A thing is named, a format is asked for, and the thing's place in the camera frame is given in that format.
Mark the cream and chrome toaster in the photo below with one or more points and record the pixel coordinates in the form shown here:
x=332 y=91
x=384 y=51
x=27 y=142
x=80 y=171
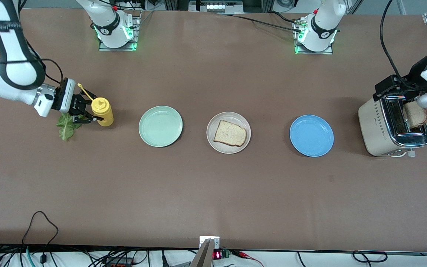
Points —
x=374 y=126

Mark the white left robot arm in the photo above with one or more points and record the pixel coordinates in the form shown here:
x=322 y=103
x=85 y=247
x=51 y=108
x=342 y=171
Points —
x=321 y=29

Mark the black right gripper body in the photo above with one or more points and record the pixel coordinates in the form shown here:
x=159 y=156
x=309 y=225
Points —
x=76 y=102

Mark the bread slice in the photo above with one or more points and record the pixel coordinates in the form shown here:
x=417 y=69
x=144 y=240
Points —
x=230 y=133
x=417 y=118

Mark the beige plate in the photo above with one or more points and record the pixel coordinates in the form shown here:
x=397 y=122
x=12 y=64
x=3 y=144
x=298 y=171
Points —
x=235 y=116

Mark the mint green plate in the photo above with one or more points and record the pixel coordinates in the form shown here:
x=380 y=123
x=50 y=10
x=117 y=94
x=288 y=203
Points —
x=160 y=126

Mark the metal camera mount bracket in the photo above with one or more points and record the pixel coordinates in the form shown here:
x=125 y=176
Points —
x=204 y=256

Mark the grey control box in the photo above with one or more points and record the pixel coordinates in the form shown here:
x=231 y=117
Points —
x=215 y=6

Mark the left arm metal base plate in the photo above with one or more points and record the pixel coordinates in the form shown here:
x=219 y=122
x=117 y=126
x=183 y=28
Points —
x=313 y=52

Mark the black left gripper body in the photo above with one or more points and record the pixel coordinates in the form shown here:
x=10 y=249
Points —
x=417 y=71

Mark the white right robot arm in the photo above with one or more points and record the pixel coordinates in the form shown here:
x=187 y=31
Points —
x=13 y=48

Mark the yellow squeeze bottle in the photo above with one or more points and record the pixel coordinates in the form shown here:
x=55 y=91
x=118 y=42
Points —
x=104 y=111

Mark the red LED display module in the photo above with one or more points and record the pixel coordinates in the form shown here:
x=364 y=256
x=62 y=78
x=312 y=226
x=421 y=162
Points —
x=217 y=255

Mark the blue plate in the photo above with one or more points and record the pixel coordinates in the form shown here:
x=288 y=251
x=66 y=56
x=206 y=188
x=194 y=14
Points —
x=311 y=135

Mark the green lettuce leaf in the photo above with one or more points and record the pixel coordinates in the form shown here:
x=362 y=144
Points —
x=66 y=128

